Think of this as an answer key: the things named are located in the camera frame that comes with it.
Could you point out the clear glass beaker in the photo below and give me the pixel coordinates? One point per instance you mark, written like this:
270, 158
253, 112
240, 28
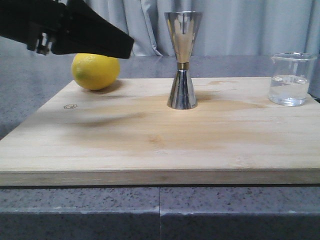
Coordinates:
290, 79

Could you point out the steel double jigger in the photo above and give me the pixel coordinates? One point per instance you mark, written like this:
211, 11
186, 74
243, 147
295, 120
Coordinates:
183, 29

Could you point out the grey curtain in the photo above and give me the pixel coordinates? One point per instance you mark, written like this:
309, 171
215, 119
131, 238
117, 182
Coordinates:
228, 27

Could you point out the light wooden cutting board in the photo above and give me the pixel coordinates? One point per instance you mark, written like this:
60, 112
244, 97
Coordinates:
129, 136

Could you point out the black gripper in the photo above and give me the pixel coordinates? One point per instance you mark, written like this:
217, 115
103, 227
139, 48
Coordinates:
73, 28

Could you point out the yellow lemon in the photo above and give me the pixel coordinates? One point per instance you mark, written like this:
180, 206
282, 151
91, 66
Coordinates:
94, 71

